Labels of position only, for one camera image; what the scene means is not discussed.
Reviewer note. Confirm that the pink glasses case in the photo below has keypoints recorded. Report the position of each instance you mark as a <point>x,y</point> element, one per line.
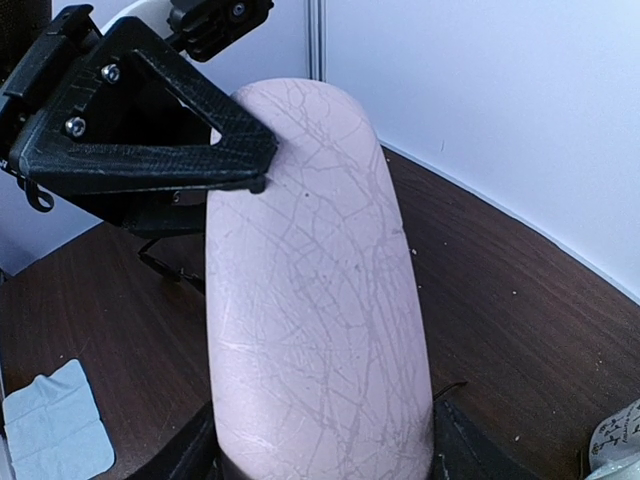
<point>317,351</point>

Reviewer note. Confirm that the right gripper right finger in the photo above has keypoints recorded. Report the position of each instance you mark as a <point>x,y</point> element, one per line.
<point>463,451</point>

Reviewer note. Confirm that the left blue cleaning cloth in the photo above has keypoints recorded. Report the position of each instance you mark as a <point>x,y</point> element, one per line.
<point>54,428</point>

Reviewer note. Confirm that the patterned mug yellow inside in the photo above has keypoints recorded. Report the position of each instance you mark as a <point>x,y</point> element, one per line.
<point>613,451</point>

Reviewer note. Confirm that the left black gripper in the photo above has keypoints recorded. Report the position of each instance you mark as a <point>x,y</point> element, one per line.
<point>120,121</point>

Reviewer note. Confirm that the left aluminium frame post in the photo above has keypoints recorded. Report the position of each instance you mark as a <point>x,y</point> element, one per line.
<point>316,39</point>

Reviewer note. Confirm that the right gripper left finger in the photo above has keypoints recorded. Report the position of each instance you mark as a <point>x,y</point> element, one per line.
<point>193,453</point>

